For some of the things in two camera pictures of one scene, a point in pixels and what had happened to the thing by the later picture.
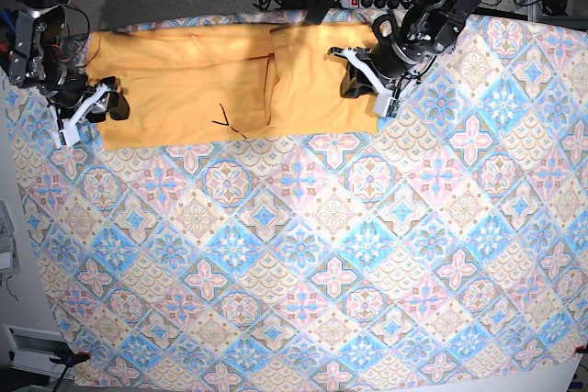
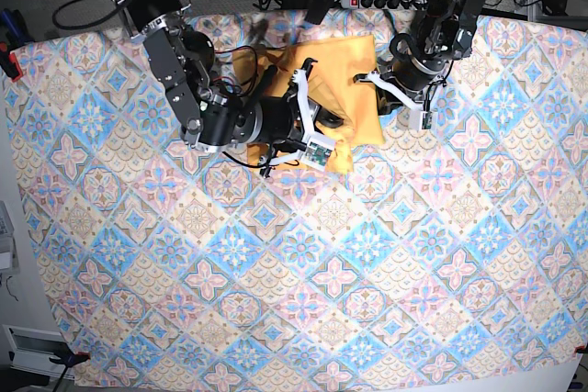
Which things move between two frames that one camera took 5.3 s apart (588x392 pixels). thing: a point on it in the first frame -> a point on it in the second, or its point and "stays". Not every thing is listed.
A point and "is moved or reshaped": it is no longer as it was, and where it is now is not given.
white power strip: (356, 1) stays
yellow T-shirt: (188, 85) is moved or reshaped
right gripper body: (388, 102) -> (423, 115)
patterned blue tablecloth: (447, 252) stays
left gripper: (70, 134) -> (318, 147)
